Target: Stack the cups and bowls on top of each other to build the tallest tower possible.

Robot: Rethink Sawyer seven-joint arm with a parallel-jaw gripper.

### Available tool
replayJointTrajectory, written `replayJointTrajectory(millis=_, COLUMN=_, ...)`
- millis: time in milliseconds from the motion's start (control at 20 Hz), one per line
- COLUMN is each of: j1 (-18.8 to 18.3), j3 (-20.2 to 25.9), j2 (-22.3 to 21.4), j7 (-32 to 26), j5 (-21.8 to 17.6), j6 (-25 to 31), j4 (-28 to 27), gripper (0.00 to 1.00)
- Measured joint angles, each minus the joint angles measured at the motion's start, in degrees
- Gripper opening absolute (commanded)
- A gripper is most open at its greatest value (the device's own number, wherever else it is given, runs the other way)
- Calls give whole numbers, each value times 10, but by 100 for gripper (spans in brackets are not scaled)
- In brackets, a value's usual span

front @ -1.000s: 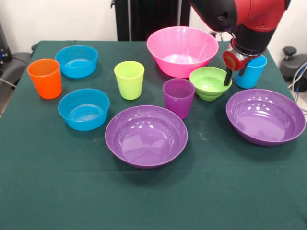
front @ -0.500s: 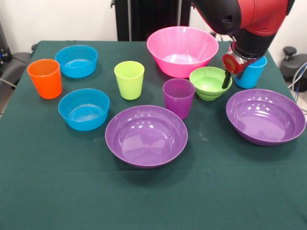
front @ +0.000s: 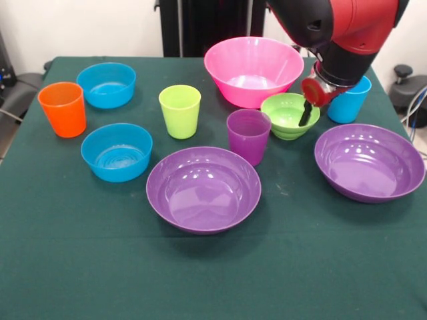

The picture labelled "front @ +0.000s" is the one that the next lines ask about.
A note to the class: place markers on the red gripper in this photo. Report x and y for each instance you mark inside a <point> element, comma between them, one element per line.
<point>315,93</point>

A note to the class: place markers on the green ribbed bowl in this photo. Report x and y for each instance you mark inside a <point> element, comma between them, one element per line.
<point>283,128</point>

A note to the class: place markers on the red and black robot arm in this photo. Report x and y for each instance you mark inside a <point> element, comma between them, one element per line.
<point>350,20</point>

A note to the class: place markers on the blue cup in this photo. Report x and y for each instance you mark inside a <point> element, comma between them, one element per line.
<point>343,111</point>

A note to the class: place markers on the purple cup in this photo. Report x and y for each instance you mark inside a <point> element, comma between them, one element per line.
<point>248,146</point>

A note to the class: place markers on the purple bowl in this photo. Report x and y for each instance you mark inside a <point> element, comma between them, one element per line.
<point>367,166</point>
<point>203,196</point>

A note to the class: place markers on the large pink bowl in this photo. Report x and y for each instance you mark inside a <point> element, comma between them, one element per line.
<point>233,56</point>

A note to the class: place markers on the dark grey base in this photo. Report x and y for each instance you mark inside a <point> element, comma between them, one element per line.
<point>408,95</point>

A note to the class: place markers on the black knob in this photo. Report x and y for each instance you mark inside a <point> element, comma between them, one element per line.
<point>403,70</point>

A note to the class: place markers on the lime green cup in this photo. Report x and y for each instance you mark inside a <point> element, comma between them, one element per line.
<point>180,121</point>

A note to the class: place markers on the dark green tablecloth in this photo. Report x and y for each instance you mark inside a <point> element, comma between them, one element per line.
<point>213,273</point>

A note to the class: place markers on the blue bowl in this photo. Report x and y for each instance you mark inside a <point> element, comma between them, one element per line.
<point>106,96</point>
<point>116,171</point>

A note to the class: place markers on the orange cup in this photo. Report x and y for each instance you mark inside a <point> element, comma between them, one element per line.
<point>65,118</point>

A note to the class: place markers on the grey chair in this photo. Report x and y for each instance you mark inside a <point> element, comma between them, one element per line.
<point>23,90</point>

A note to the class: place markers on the black equipment box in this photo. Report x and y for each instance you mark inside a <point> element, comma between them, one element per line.
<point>5,66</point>

